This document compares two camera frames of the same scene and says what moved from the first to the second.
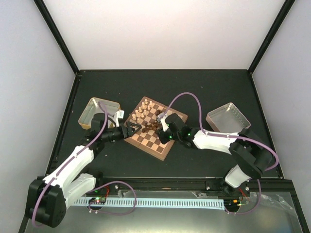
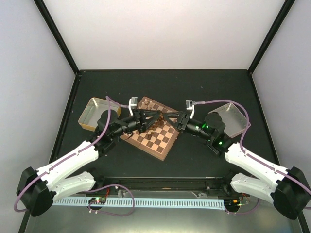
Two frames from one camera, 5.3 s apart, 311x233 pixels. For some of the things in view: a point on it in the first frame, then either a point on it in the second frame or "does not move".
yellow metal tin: (94, 107) does not move
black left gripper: (129, 132) to (140, 115)
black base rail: (184, 184) does not move
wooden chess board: (146, 139) does not move
